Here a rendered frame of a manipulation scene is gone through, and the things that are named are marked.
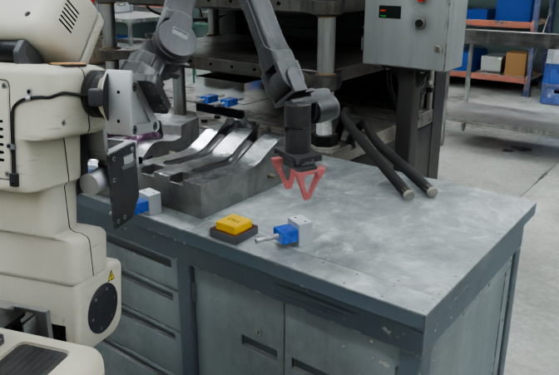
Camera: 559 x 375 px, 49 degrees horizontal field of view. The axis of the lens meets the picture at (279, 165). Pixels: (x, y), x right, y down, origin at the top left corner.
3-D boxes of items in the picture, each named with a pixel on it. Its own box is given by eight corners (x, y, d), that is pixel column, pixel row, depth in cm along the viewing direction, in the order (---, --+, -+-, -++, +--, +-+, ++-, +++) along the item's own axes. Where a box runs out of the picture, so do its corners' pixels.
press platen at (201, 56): (336, 129, 206) (338, 76, 201) (97, 85, 281) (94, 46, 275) (437, 91, 269) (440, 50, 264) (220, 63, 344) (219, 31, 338)
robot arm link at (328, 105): (264, 86, 133) (284, 67, 126) (303, 80, 140) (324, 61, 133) (284, 135, 131) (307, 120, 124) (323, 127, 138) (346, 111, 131)
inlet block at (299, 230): (260, 257, 131) (260, 234, 129) (250, 248, 135) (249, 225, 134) (312, 244, 137) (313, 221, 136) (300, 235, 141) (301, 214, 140)
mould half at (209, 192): (201, 219, 151) (199, 167, 146) (132, 196, 166) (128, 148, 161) (315, 168, 188) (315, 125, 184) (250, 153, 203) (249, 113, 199)
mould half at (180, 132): (115, 197, 165) (111, 159, 161) (37, 186, 173) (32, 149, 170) (200, 148, 209) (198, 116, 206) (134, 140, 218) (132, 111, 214)
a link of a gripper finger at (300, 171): (308, 189, 137) (308, 150, 134) (325, 199, 131) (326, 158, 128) (281, 195, 133) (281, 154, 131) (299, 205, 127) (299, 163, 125)
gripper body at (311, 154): (298, 150, 137) (298, 118, 135) (323, 162, 129) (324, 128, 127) (273, 155, 134) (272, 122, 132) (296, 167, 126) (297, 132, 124)
